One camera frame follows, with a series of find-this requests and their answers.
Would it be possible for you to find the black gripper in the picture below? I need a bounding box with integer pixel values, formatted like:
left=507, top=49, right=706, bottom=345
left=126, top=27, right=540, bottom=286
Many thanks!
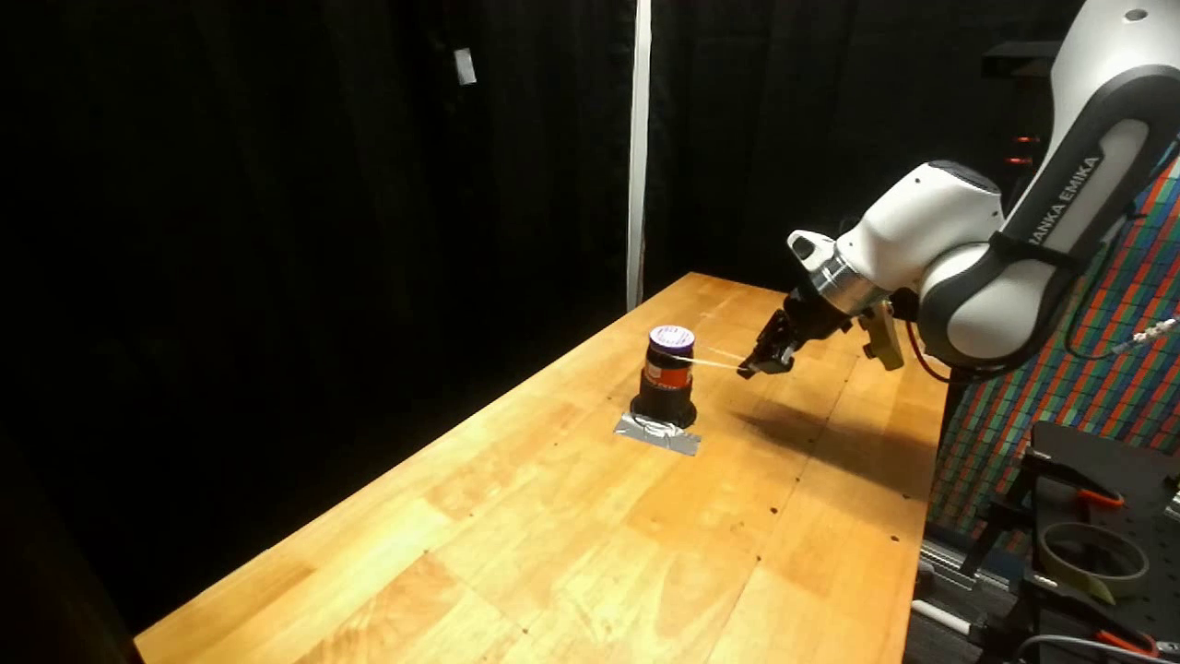
left=733, top=286, right=857, bottom=382

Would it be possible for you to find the dark upside-down cup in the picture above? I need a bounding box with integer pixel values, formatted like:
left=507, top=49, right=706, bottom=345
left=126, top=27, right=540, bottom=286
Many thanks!
left=627, top=319, right=700, bottom=430

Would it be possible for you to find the grey tape patch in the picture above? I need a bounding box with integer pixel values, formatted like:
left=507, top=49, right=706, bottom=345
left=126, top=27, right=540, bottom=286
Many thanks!
left=614, top=413, right=706, bottom=462

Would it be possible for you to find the white vertical pole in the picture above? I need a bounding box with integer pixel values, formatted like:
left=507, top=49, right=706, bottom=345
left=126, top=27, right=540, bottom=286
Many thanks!
left=624, top=0, right=658, bottom=313

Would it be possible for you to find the colourful striped cloth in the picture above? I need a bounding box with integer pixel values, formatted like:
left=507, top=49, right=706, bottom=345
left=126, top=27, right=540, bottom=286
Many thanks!
left=927, top=158, right=1180, bottom=547

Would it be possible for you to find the black side cart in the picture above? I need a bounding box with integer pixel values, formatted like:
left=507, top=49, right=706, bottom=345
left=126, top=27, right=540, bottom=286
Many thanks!
left=983, top=421, right=1180, bottom=664

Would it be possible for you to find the masking tape roll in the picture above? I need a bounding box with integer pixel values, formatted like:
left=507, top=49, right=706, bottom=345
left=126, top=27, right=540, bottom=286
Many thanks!
left=1035, top=516, right=1153, bottom=603

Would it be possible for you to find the black curtain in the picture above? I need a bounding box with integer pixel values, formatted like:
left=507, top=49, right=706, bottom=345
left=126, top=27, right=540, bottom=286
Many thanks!
left=0, top=0, right=1083, bottom=643

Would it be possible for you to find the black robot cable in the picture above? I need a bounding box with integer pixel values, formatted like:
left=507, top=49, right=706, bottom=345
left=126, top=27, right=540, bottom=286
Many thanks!
left=903, top=308, right=960, bottom=388

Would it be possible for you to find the aluminium frame rail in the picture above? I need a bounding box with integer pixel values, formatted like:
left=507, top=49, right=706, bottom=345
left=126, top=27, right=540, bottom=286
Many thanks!
left=914, top=533, right=1027, bottom=621

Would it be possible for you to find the black clamp orange handle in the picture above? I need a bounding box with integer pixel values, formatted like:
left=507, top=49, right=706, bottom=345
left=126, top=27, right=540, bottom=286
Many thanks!
left=1019, top=574, right=1166, bottom=655
left=1023, top=449, right=1129, bottom=516

